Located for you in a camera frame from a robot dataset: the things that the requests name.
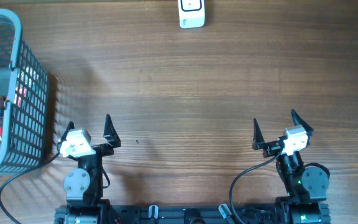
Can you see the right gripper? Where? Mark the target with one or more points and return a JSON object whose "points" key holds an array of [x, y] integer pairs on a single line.
{"points": [[271, 147]]}

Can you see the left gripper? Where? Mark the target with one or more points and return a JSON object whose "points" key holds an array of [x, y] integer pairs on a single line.
{"points": [[105, 150]]}

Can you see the red white small carton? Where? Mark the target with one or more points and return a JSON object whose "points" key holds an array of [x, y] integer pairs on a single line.
{"points": [[26, 84]]}

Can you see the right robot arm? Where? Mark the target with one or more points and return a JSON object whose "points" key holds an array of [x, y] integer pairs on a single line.
{"points": [[306, 184]]}

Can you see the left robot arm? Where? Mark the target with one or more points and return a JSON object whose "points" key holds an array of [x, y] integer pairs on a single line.
{"points": [[84, 185]]}

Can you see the white barcode scanner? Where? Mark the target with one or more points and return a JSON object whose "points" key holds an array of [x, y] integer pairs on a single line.
{"points": [[191, 13]]}

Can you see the grey plastic mesh basket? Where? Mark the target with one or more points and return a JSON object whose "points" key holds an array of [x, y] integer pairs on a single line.
{"points": [[23, 134]]}

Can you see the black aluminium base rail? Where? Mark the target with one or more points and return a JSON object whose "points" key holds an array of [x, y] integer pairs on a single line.
{"points": [[191, 214]]}

